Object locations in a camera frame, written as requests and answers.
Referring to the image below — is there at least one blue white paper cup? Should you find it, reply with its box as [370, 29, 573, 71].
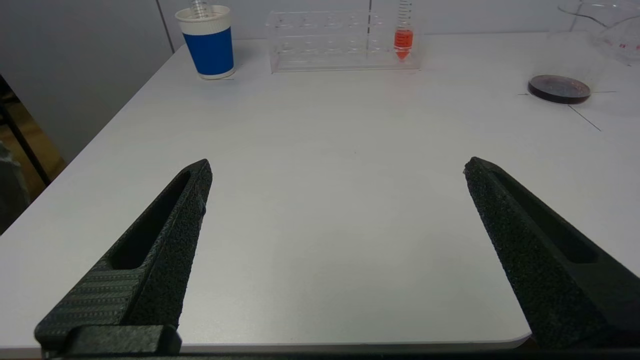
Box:
[175, 5, 236, 81]

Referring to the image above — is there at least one clear acrylic tube rack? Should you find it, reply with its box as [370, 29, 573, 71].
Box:
[266, 9, 422, 74]

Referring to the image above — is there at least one clear glass beaker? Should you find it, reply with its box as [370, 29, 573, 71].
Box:
[527, 0, 640, 106]

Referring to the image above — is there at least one clear tube, red pigment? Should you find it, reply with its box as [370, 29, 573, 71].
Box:
[393, 0, 415, 62]

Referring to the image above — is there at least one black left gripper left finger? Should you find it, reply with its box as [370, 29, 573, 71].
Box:
[35, 159, 213, 358]

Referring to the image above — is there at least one black chair frame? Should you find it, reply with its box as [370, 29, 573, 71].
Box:
[0, 75, 53, 187]

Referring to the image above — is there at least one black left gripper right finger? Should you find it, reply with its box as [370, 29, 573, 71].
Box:
[463, 156, 640, 349]

